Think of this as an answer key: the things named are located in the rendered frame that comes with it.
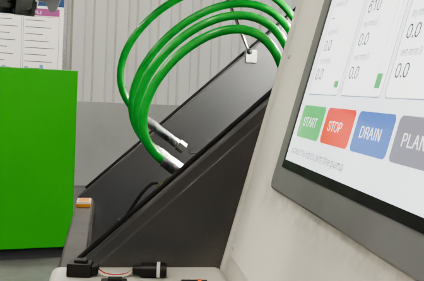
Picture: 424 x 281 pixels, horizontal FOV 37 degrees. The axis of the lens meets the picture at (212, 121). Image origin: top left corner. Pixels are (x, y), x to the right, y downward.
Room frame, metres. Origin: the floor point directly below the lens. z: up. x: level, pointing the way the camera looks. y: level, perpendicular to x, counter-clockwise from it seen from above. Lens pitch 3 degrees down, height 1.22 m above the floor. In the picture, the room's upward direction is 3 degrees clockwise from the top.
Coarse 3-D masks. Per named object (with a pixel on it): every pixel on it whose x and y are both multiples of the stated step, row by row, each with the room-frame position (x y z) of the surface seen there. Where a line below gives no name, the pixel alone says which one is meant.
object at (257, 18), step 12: (228, 12) 1.03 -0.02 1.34; (240, 12) 1.03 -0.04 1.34; (204, 24) 1.02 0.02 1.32; (264, 24) 1.04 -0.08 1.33; (180, 36) 1.01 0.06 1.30; (276, 36) 1.04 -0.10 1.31; (168, 48) 1.01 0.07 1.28; (156, 60) 1.01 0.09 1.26; (144, 84) 1.00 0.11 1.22; (132, 108) 1.01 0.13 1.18; (168, 156) 1.01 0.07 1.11
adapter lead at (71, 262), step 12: (72, 264) 0.76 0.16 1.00; (84, 264) 0.76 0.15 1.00; (96, 264) 0.77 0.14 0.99; (144, 264) 0.77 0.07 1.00; (156, 264) 0.77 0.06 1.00; (72, 276) 0.76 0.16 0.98; (84, 276) 0.76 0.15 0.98; (108, 276) 0.76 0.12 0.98; (120, 276) 0.76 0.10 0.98; (144, 276) 0.76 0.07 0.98; (156, 276) 0.76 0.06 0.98
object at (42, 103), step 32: (0, 96) 4.13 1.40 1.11; (32, 96) 4.20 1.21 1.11; (64, 96) 4.28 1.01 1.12; (0, 128) 4.13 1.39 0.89; (32, 128) 4.21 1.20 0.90; (64, 128) 4.28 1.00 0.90; (0, 160) 4.14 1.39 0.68; (32, 160) 4.21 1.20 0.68; (64, 160) 4.28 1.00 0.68; (0, 192) 4.14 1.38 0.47; (32, 192) 4.21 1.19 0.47; (64, 192) 4.28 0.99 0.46; (0, 224) 4.14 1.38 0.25; (32, 224) 4.21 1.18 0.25; (64, 224) 4.29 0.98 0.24; (0, 256) 4.18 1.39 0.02; (32, 256) 4.25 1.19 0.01
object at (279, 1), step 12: (168, 0) 1.18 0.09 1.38; (180, 0) 1.18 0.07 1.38; (276, 0) 1.20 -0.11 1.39; (156, 12) 1.17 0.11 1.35; (288, 12) 1.21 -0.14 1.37; (144, 24) 1.17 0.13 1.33; (132, 36) 1.16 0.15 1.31; (120, 60) 1.16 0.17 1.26; (120, 72) 1.16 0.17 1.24; (120, 84) 1.16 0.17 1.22
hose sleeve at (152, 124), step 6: (150, 120) 1.17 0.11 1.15; (150, 126) 1.17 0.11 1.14; (156, 126) 1.17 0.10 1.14; (156, 132) 1.17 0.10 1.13; (162, 132) 1.17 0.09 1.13; (168, 132) 1.18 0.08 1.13; (162, 138) 1.18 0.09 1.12; (168, 138) 1.17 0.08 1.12; (174, 138) 1.17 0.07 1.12; (174, 144) 1.17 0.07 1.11
